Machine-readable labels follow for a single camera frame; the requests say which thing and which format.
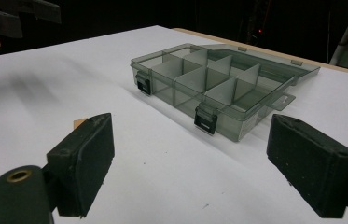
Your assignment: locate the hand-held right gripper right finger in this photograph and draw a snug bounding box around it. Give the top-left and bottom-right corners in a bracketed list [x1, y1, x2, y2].
[266, 113, 348, 219]

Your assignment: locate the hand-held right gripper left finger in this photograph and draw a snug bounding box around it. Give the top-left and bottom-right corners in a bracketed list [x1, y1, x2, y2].
[46, 112, 116, 218]

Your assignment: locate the clear grey compartment organizer box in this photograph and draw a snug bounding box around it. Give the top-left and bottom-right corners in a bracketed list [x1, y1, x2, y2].
[130, 42, 321, 143]

